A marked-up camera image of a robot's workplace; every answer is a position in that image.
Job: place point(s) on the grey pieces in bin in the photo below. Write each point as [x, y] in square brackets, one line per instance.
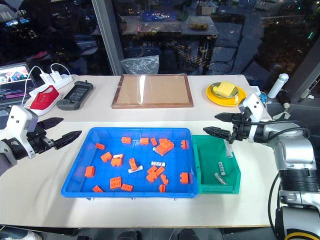
[220, 178]

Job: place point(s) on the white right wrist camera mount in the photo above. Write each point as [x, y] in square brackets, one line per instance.
[255, 105]

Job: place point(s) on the blue plastic tray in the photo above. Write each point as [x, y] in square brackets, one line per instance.
[80, 175]

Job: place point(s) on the orange building block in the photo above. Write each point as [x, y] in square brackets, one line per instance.
[116, 162]
[151, 177]
[160, 170]
[89, 171]
[144, 141]
[164, 179]
[184, 178]
[106, 157]
[126, 140]
[116, 183]
[151, 169]
[127, 187]
[132, 163]
[162, 188]
[154, 141]
[184, 144]
[97, 189]
[100, 146]

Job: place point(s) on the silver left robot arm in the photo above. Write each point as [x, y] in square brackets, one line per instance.
[7, 155]

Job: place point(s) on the green plastic bin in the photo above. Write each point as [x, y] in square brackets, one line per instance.
[210, 155]

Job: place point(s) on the grey window post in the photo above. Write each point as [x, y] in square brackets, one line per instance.
[107, 37]

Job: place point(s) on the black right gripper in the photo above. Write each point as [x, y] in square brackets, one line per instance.
[242, 130]

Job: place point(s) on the grey handheld game console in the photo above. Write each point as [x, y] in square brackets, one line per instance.
[75, 96]

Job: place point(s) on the white power strip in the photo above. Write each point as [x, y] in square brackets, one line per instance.
[63, 80]

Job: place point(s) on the clear plastic bag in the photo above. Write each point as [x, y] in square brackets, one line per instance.
[140, 65]

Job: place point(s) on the white sneaker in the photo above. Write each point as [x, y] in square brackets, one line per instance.
[17, 235]

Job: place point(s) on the yellow sponge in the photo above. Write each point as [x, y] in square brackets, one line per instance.
[225, 88]

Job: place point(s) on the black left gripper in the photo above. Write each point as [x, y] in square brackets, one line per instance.
[37, 142]

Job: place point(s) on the yellow plate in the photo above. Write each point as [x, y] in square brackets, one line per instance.
[215, 100]

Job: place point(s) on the brown wooden picture frame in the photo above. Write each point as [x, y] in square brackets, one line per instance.
[162, 90]

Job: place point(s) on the open laptop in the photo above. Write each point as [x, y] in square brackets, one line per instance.
[15, 82]

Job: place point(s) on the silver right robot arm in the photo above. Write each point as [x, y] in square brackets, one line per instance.
[292, 152]

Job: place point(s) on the silver metal dish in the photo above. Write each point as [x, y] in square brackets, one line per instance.
[236, 92]

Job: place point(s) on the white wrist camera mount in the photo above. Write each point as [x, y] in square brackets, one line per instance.
[18, 120]
[255, 105]

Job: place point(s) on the red and white shoe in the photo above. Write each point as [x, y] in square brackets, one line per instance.
[43, 100]

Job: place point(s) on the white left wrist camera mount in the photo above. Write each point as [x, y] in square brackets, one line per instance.
[18, 120]

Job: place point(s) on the large orange block cluster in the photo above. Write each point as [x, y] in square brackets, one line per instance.
[165, 146]

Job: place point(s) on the white bottle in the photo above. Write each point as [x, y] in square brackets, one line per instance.
[276, 87]

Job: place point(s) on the white charger plug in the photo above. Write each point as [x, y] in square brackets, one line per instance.
[47, 78]
[56, 76]

